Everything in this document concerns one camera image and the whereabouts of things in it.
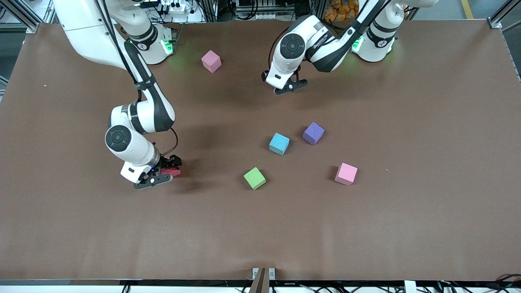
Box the purple foam cube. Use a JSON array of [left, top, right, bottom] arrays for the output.
[[302, 122, 325, 146]]

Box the cyan foam cube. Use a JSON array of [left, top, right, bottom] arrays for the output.
[[269, 133, 290, 156]]

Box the green foam cube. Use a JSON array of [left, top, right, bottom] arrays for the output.
[[243, 167, 267, 190]]

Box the orange mesh bag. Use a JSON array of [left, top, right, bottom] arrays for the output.
[[324, 0, 359, 22]]

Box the dusky pink foam cube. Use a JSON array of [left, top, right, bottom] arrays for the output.
[[201, 50, 222, 74]]

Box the light pink foam cube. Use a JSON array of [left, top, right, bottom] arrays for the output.
[[335, 163, 358, 186]]

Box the white power strip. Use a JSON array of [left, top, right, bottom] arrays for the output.
[[159, 0, 190, 13]]

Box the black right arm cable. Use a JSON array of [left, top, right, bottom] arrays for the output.
[[96, 0, 180, 159]]

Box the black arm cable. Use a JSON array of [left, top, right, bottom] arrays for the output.
[[263, 0, 385, 81], [96, 0, 180, 159]]

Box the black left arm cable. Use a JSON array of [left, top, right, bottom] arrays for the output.
[[263, 0, 385, 81]]

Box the small metal bracket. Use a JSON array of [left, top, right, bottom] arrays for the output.
[[252, 267, 276, 281]]

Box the aluminium frame profile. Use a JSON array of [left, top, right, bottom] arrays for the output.
[[0, 0, 41, 34], [488, 0, 521, 33]]

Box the black cable bundle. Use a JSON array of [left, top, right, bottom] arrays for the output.
[[495, 273, 521, 293]]

